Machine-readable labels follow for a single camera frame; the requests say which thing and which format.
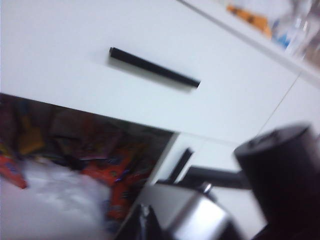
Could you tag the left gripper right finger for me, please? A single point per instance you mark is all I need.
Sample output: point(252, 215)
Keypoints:
point(153, 227)

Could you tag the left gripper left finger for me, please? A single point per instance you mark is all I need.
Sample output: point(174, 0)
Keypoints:
point(143, 225)

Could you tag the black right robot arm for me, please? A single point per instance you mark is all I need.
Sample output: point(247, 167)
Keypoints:
point(282, 175)

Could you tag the white glass-panel cabinet door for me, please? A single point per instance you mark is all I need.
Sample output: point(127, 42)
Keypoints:
point(212, 152)

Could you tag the white cabinet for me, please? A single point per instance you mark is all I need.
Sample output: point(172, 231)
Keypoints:
point(250, 37)

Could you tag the orange snack packet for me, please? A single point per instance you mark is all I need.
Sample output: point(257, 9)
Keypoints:
point(120, 175)

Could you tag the crumpled white plastic sheet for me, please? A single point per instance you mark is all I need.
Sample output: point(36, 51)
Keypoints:
point(62, 190)

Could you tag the dark red snack packet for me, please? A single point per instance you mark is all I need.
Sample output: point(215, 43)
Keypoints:
point(87, 135)

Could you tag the red snack box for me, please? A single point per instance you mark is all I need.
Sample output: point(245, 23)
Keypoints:
point(12, 170)

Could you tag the yellow snack packet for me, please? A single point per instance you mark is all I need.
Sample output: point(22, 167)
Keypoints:
point(31, 135)

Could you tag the wide white drawer front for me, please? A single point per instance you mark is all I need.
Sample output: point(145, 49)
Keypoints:
point(75, 50)

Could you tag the narrow white drawer front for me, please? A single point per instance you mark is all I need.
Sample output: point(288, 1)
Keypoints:
point(305, 100)

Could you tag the small orange object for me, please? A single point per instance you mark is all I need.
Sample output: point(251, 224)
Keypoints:
point(250, 17)

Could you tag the clear plastic bottle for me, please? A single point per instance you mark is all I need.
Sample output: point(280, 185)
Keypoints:
point(297, 27)

